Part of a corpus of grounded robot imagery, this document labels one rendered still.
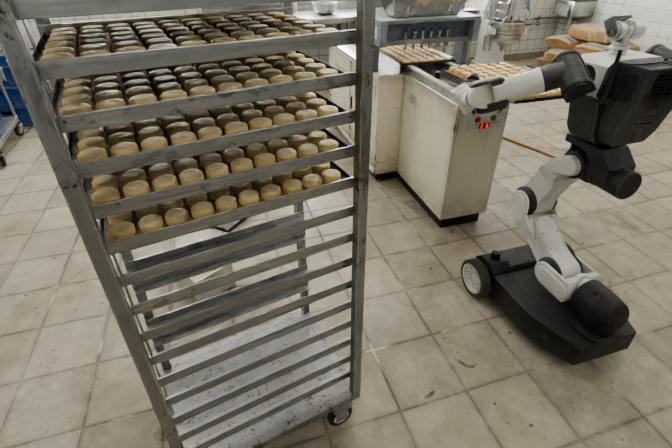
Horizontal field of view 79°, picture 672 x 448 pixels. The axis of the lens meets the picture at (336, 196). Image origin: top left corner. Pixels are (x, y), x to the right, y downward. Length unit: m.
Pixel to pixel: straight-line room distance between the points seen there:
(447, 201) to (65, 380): 2.15
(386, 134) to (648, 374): 1.98
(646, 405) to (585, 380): 0.22
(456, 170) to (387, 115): 0.72
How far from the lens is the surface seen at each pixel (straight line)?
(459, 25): 3.13
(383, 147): 3.05
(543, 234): 2.14
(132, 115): 0.83
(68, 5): 0.80
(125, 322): 1.04
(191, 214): 1.01
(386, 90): 2.89
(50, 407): 2.17
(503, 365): 2.07
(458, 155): 2.48
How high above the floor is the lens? 1.57
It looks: 32 degrees down
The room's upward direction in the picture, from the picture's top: straight up
